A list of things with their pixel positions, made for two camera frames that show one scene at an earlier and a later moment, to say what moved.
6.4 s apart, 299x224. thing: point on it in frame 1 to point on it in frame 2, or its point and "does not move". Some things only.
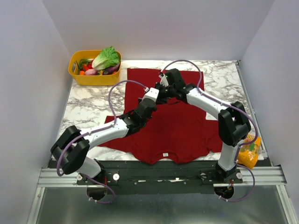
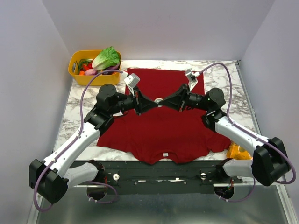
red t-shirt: (178, 132) does not move
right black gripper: (168, 91) to (184, 97)
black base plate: (121, 177) does not move
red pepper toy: (89, 66) does not move
